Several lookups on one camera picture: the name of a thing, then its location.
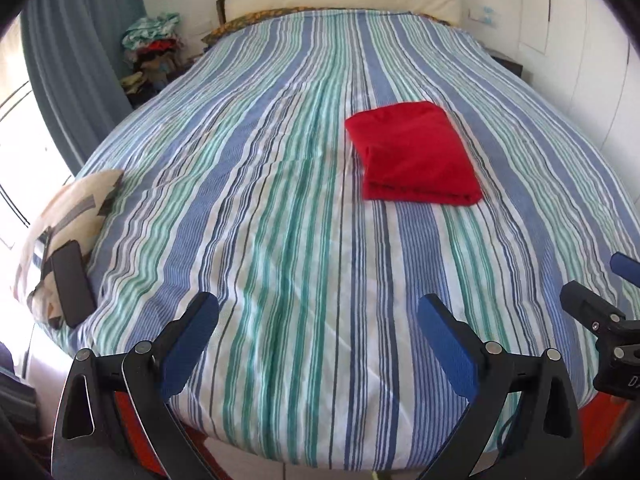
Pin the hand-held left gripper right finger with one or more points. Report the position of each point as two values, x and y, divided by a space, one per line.
447 345

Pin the white wardrobe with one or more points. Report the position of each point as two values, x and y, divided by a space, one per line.
575 35

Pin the window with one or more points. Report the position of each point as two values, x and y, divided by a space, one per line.
20 135

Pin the yellow patterned pillow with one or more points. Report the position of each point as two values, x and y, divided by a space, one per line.
240 24

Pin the beige patterned cushion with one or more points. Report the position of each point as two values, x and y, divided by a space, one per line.
70 205

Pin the striped bed blanket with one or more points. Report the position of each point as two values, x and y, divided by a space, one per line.
300 185

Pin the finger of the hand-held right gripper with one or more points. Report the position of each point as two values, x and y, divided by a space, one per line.
585 300
625 266

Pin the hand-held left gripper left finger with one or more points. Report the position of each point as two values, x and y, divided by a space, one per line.
190 340

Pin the pile of clothes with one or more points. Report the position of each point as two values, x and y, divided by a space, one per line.
150 50

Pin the black phone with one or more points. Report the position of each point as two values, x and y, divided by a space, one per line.
72 282

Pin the red sweater with white rabbit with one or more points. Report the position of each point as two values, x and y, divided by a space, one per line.
415 155

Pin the white wall socket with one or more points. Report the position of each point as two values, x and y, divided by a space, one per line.
482 14

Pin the blue curtain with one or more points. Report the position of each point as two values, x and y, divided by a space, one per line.
75 60

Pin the dark nightstand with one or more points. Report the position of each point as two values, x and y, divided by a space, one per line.
507 62

